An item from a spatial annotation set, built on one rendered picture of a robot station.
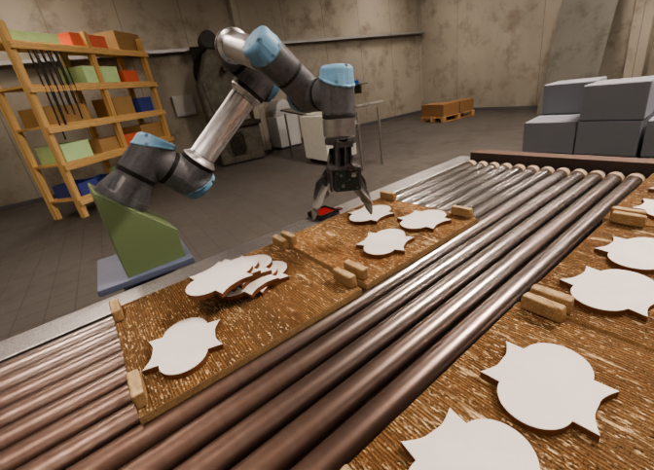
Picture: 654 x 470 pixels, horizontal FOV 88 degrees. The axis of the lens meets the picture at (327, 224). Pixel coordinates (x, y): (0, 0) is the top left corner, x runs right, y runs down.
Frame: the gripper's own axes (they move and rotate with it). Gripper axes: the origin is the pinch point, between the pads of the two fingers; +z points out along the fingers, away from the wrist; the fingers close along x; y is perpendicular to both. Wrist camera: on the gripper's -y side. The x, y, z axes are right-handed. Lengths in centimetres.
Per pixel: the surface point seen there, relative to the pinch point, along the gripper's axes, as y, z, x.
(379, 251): 12.5, 5.0, 5.7
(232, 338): 30.0, 9.6, -26.2
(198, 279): 16.7, 4.2, -33.4
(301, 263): 8.3, 7.5, -12.0
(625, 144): -112, 9, 215
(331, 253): 6.5, 6.7, -4.4
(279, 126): -774, 9, 10
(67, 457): 44, 14, -47
